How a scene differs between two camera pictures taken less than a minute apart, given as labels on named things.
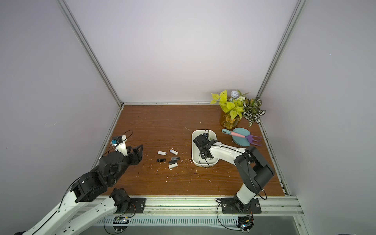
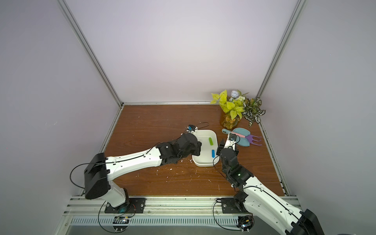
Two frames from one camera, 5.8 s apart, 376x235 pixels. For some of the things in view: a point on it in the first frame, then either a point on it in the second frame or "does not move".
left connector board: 120,223 does not move
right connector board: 245,223 does not move
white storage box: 197,160 does not move
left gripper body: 130,160 → 194,150
